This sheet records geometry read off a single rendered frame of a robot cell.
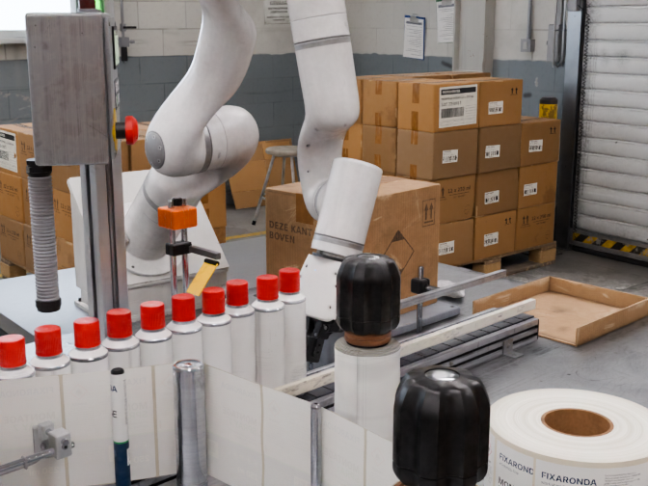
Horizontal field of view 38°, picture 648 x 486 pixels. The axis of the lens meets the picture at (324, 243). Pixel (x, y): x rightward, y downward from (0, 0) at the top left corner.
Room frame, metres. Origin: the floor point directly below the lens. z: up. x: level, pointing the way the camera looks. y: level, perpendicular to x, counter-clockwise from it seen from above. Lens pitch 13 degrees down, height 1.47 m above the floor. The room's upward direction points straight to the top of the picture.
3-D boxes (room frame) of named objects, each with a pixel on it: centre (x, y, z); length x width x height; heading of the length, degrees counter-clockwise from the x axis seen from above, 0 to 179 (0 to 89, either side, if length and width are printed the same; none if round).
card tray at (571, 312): (1.98, -0.52, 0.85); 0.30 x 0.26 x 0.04; 134
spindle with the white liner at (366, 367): (1.14, -0.06, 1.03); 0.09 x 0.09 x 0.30
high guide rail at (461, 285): (1.52, 0.01, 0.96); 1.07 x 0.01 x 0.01; 134
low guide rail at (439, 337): (1.47, -0.04, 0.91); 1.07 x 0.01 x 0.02; 134
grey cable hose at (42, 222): (1.25, 0.38, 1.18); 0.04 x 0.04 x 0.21
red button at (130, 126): (1.24, 0.26, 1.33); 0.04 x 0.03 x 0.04; 9
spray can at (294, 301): (1.43, 0.05, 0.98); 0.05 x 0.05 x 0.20
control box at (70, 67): (1.28, 0.33, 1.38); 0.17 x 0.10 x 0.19; 9
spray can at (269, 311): (1.39, 0.09, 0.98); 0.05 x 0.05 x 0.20
